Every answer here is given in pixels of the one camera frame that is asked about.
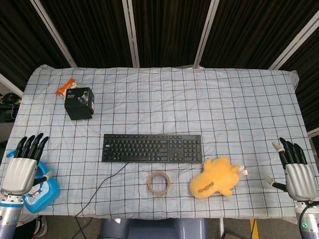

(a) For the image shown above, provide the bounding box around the yellow plush toy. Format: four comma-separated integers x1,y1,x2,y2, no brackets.
189,156,241,199

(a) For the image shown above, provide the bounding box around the clear brown tape roll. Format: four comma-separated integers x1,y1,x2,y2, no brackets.
146,171,172,194

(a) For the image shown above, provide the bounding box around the white screen frame post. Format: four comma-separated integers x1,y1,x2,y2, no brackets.
29,0,77,68
0,73,24,98
193,0,220,69
268,9,319,70
121,0,140,68

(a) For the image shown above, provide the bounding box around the yellow floor strip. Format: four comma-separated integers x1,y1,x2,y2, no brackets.
250,219,259,239

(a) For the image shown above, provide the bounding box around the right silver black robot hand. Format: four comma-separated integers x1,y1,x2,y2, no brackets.
264,136,319,202

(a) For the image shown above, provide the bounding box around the dark pleated screen panel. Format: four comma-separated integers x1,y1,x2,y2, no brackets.
279,43,319,132
200,0,319,69
39,0,133,68
132,0,212,68
0,0,71,92

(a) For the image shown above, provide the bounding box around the black white shoe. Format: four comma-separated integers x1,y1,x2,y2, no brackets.
33,215,48,237

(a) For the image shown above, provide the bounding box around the black equipment pile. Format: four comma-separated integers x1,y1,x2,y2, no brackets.
0,92,22,123

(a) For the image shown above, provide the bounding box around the blue plastic cartoon container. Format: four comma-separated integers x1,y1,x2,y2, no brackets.
6,149,61,214

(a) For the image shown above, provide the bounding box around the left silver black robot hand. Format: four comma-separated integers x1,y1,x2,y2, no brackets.
1,133,54,196

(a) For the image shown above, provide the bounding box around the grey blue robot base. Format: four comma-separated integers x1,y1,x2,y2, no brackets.
99,218,208,239

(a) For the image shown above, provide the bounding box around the black keyboard cable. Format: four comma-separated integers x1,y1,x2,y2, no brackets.
75,161,129,239

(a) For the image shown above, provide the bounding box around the light blue checked tablecloth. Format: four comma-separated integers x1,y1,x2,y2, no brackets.
0,64,319,221

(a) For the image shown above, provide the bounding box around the black computer keyboard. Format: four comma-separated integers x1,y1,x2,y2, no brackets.
101,133,203,164

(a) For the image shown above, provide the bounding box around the black cardboard box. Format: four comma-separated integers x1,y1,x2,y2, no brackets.
64,87,95,121

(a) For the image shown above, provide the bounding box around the orange snack packet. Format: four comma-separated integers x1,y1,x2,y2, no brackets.
55,78,78,100

